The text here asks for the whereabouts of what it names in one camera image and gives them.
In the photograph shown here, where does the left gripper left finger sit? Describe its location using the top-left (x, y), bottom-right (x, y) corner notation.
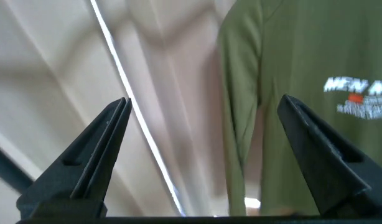
top-left (16, 97), bottom-right (133, 218)

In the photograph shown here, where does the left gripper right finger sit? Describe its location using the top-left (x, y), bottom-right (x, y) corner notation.
top-left (277, 94), bottom-right (382, 217)

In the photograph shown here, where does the green printed shirt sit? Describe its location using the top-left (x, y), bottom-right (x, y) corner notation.
top-left (217, 0), bottom-right (382, 217)

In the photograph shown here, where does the black clothes rack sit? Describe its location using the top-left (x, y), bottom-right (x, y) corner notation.
top-left (0, 141), bottom-right (34, 194)

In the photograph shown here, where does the beige curtain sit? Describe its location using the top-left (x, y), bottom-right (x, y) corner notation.
top-left (0, 0), bottom-right (263, 217)

